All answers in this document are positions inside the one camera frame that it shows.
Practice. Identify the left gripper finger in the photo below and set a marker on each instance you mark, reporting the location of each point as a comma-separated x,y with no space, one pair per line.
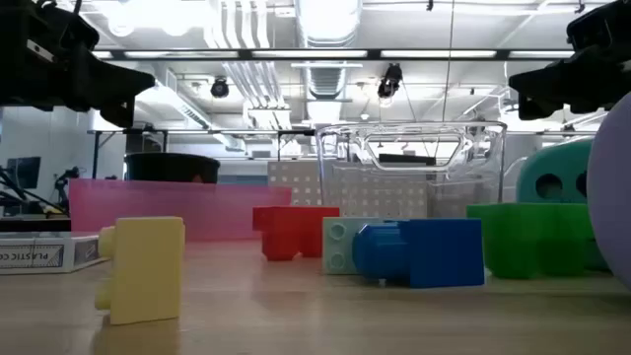
120,112
118,84

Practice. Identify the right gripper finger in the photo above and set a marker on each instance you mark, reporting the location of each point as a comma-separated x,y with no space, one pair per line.
535,107
557,81

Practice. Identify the teal foam die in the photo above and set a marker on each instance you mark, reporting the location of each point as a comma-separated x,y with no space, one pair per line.
530,163

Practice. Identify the clear plastic bin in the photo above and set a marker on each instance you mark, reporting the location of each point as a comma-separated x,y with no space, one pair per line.
488,148

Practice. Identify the purple foam die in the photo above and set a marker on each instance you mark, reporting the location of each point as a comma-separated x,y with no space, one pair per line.
613,197

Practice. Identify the green toy brick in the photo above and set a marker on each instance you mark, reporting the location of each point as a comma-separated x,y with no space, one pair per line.
522,236

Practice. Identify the playing card box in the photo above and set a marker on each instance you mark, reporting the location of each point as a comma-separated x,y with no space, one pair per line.
44,254

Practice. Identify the yellow toy brick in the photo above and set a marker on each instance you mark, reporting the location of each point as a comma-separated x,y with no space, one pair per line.
148,271

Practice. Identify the blue toy brick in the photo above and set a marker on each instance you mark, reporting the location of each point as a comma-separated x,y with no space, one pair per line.
434,251

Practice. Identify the red toy brick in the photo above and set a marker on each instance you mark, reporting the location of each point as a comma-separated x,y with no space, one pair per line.
291,232

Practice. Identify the pale mint toy brick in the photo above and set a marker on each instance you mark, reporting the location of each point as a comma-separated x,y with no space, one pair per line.
337,246

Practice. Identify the black bucket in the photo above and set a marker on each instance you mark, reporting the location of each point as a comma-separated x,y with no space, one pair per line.
167,167

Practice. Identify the black framed background table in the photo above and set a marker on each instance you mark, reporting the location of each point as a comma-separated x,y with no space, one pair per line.
197,131

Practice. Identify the black ceiling spotlight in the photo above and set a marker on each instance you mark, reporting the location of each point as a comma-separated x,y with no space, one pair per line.
220,88

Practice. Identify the black background monitor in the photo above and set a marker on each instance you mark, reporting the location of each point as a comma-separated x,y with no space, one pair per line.
24,172

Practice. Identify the pink translucent plastic tray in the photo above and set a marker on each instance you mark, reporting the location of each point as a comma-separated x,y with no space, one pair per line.
197,207

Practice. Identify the white perforated panel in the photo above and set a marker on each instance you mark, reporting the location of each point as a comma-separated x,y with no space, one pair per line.
296,185

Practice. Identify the black hanging ceiling camera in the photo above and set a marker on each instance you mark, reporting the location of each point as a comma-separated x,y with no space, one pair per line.
390,79

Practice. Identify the black overhead frame bar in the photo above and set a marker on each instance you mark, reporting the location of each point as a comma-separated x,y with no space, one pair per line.
315,54

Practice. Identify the silver ventilation duct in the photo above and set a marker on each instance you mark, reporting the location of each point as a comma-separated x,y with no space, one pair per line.
328,29

